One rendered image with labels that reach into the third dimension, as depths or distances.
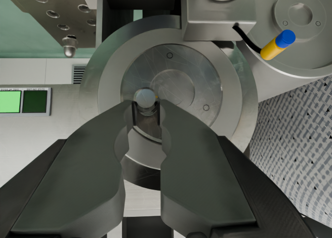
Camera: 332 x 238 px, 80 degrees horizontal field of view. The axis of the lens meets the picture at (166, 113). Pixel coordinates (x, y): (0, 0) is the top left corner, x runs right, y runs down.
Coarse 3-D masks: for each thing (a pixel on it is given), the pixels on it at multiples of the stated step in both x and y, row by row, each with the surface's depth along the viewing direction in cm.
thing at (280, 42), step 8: (240, 32) 14; (288, 32) 11; (248, 40) 14; (272, 40) 12; (280, 40) 11; (288, 40) 11; (256, 48) 13; (264, 48) 12; (272, 48) 12; (280, 48) 11; (264, 56) 13; (272, 56) 12
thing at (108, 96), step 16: (144, 32) 16; (160, 32) 16; (176, 32) 16; (128, 48) 16; (144, 48) 16; (208, 48) 16; (112, 64) 16; (128, 64) 16; (224, 64) 16; (112, 80) 16; (224, 80) 16; (112, 96) 15; (224, 96) 16; (240, 96) 16; (224, 112) 16; (240, 112) 16; (224, 128) 15; (144, 144) 15; (160, 144) 15; (144, 160) 15; (160, 160) 15
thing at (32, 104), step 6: (24, 96) 48; (30, 96) 48; (36, 96) 48; (42, 96) 48; (24, 102) 47; (30, 102) 47; (36, 102) 48; (42, 102) 48; (24, 108) 47; (30, 108) 47; (36, 108) 47; (42, 108) 47
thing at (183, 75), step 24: (168, 48) 15; (192, 48) 15; (144, 72) 14; (168, 72) 15; (192, 72) 15; (216, 72) 15; (168, 96) 14; (192, 96) 15; (216, 96) 14; (144, 120) 14
